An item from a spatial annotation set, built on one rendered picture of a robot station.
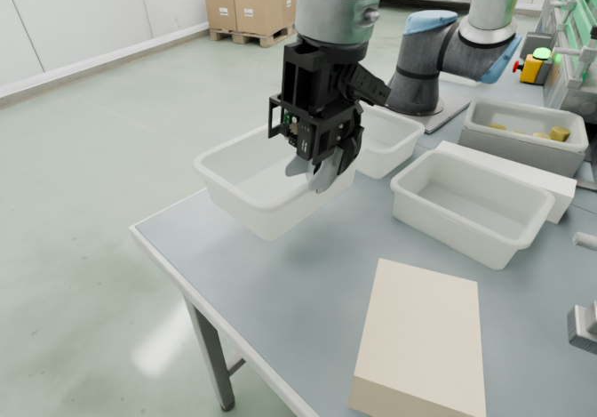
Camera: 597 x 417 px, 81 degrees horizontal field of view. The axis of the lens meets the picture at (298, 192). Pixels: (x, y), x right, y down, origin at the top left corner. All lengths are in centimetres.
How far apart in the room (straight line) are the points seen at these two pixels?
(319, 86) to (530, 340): 42
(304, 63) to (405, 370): 31
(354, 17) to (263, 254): 38
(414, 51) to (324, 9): 66
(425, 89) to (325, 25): 70
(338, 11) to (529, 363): 46
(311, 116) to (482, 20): 59
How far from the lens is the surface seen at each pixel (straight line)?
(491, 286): 61
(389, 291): 45
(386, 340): 42
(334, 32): 34
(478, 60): 93
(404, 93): 101
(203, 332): 88
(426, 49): 97
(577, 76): 100
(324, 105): 38
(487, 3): 88
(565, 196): 75
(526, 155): 85
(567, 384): 56
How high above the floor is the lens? 118
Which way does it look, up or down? 38 degrees down
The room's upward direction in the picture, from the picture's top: straight up
